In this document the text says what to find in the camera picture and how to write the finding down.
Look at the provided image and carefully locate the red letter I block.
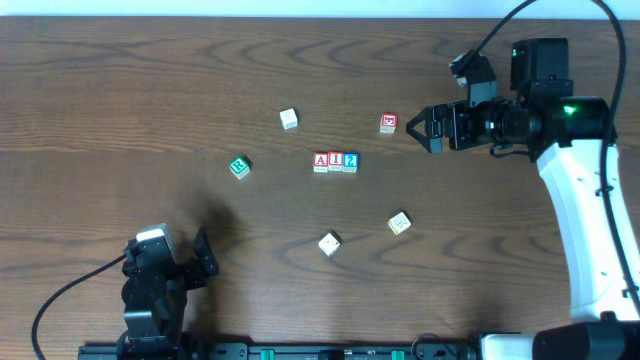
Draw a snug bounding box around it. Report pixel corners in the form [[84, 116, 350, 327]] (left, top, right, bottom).
[[328, 151, 344, 172]]

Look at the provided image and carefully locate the red letter A block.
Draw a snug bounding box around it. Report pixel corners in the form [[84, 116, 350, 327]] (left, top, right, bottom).
[[313, 152, 329, 173]]

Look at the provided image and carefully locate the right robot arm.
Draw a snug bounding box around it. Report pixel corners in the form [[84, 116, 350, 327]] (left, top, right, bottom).
[[406, 38, 639, 359]]

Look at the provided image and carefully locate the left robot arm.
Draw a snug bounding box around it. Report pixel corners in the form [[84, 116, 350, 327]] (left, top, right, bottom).
[[117, 223, 219, 359]]

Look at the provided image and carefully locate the red letter E block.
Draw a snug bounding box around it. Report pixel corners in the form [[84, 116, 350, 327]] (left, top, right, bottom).
[[380, 113, 398, 134]]

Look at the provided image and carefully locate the green letter R block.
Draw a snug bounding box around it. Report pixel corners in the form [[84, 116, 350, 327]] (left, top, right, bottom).
[[229, 156, 251, 180]]

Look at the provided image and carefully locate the white picture wooden block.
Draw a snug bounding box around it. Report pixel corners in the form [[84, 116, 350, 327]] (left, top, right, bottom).
[[318, 233, 341, 257]]

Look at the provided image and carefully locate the white P letter block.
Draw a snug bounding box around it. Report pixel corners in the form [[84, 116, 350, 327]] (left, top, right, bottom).
[[279, 108, 298, 130]]

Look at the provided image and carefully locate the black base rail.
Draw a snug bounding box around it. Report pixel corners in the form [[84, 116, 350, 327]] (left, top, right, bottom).
[[77, 341, 585, 360]]

